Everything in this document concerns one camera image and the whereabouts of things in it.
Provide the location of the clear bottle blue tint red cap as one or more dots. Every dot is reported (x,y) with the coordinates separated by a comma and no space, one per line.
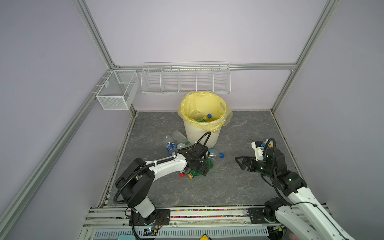
(212,154)

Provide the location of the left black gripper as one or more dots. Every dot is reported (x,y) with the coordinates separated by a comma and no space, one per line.
(204,169)

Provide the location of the yellow plastic bin liner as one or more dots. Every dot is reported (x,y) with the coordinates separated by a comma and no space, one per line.
(206,103)

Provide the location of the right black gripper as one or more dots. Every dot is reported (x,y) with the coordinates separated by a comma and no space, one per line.
(251,159)

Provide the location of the white mesh box basket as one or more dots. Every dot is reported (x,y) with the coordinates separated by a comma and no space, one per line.
(118,90)

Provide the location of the long white wire basket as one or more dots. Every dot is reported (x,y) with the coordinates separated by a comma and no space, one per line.
(184,77)

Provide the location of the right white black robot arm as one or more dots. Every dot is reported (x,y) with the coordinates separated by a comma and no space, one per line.
(295,207)

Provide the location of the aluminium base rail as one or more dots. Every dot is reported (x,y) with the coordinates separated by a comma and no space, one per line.
(181,216)

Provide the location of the small yellow white toy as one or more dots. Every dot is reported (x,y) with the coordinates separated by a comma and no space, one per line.
(270,143)

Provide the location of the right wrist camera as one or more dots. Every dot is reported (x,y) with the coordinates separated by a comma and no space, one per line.
(259,148)

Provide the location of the white bottle red cap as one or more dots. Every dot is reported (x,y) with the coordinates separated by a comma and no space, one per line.
(180,146)

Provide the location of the clear bottle green collar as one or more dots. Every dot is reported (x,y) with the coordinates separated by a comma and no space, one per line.
(180,138)

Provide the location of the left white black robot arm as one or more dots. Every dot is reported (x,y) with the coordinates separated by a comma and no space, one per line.
(136,181)

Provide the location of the clear bottle blue label white cap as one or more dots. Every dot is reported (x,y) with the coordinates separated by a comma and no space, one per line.
(170,145)

